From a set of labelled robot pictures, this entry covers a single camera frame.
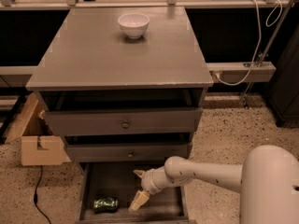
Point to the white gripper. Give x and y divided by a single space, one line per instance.
147 181

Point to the crushed green can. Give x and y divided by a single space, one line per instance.
105 204

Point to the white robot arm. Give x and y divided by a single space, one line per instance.
267 181

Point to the grey open bottom drawer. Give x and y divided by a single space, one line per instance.
116 179

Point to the grey middle drawer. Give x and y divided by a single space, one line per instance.
128 152

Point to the grey top drawer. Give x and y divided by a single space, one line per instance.
87 123

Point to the grey wooden cabinet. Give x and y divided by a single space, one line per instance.
122 105

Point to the white ceramic bowl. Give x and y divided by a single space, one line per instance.
134 25

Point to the dark side cabinet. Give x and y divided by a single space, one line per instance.
282 92

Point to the grey metal rail frame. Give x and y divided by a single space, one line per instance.
239 69

